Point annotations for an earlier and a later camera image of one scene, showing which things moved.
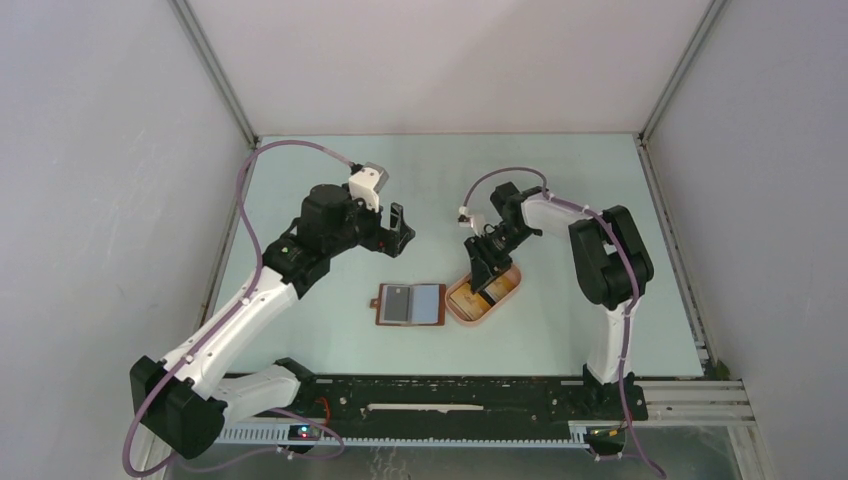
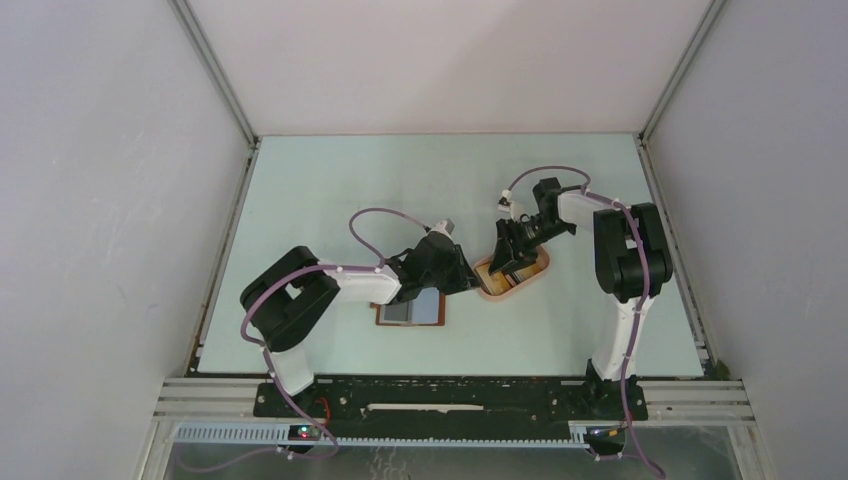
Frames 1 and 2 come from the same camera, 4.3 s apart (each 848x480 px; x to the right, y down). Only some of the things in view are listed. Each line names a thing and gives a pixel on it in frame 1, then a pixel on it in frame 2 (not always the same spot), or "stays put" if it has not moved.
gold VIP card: [472, 304] -> [496, 283]
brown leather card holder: [410, 304] stays put
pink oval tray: [464, 305] -> [500, 284]
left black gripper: [385, 241] -> [464, 278]
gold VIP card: [500, 287] -> [522, 273]
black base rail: [459, 401] stays put
